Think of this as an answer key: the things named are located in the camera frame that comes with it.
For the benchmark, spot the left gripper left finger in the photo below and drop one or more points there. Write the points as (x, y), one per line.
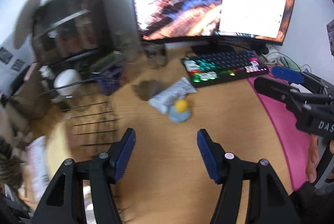
(63, 200)

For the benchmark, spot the white blue snack packet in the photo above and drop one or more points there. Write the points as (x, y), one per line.
(164, 100)

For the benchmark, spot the white round container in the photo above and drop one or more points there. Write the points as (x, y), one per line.
(67, 82)

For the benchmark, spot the black lidded jar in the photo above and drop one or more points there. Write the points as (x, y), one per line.
(156, 55)

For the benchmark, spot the person's right hand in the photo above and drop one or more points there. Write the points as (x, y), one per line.
(313, 158)

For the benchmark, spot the dark glass-front cabinet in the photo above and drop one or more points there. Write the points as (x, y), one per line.
(72, 29)

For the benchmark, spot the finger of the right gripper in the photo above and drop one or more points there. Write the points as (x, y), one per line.
(281, 92)
(287, 74)

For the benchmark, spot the blue milk carton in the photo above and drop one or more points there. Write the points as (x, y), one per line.
(107, 72)

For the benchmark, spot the RGB backlit keyboard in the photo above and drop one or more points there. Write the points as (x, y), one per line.
(212, 69)

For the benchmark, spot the clear plastic jar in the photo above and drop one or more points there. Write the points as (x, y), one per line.
(144, 81)

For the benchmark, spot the yellow rubber duck toy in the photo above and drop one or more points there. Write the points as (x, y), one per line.
(180, 111)

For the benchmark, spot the pink desk mat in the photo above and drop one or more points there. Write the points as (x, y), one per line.
(295, 143)

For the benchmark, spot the black wire basket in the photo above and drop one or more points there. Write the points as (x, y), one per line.
(90, 115)

